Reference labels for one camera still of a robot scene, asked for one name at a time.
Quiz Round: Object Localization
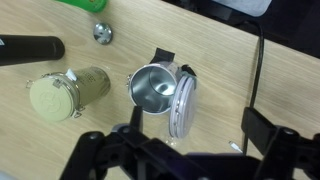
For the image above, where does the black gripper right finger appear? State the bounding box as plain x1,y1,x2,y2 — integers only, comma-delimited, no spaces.
240,106,320,180

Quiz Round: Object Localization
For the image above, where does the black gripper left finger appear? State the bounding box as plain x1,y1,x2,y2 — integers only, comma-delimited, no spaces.
59,105,201,180

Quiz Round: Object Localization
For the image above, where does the pink container lid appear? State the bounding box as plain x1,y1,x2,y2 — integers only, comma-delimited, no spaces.
167,74,198,140

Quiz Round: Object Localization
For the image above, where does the cream tin container with lid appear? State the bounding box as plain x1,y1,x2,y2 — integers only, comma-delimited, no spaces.
25,66,112,123

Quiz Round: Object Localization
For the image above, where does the black tape piece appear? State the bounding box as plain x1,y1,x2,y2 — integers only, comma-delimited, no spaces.
149,47,176,65

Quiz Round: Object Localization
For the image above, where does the small silver ball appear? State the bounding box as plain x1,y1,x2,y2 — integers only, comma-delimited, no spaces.
92,22,114,45

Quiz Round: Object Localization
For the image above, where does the black cylindrical bottle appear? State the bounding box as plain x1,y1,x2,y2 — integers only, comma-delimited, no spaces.
0,34,66,67

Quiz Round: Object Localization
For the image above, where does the green bottle with white cap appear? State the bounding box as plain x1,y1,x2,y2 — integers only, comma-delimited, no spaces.
54,0,109,14

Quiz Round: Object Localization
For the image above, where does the light grey pad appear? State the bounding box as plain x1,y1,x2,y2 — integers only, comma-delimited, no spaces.
213,0,273,18

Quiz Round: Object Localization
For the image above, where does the white cable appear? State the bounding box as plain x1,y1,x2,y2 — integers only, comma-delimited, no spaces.
228,140,244,154

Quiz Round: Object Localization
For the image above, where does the black cable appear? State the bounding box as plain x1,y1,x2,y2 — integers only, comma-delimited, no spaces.
242,19,266,155

